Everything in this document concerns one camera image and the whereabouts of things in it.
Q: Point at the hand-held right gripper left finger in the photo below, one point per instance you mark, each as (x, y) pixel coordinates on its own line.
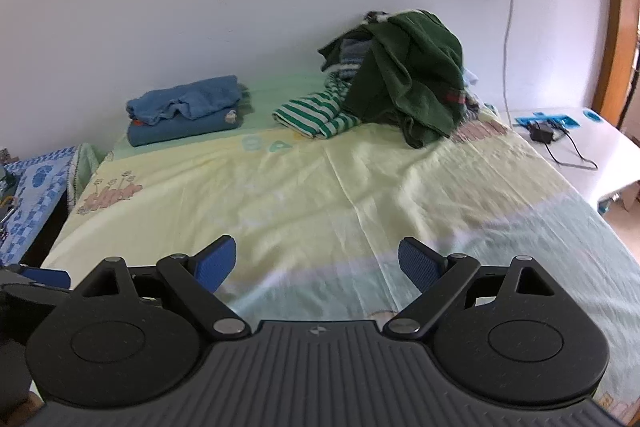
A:
(217, 264)

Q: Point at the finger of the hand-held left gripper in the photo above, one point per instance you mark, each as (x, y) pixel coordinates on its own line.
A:
(47, 278)

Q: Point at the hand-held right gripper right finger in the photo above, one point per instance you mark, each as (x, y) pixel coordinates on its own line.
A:
(419, 264)

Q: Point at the green white striped sweater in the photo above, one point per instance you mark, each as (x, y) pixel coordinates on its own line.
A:
(415, 72)

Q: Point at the blue patterned cloth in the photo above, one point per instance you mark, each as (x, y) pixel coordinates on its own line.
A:
(35, 192)

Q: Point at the light blue folded garment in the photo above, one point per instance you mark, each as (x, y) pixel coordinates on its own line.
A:
(185, 99)

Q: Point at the green white thin-striped shirt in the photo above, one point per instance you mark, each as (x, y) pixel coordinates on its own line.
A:
(315, 117)

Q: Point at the blue rectangular tray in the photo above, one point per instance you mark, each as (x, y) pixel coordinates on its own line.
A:
(550, 119)

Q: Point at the white table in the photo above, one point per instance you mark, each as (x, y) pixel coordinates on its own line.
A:
(590, 152)

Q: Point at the grey blue striped sweater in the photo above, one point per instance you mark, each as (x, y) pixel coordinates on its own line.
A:
(352, 54)

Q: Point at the blue round lid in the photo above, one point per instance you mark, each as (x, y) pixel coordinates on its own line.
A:
(592, 115)

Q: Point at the wooden door frame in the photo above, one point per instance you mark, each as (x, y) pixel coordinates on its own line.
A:
(620, 17)

